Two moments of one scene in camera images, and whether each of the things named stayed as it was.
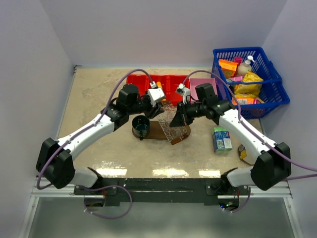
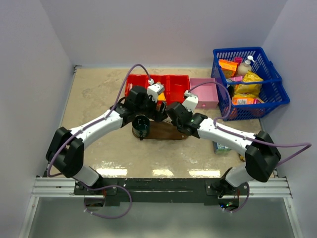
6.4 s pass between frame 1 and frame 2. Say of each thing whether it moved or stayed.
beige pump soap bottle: stayed
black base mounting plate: stayed
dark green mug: stayed
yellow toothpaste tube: moved
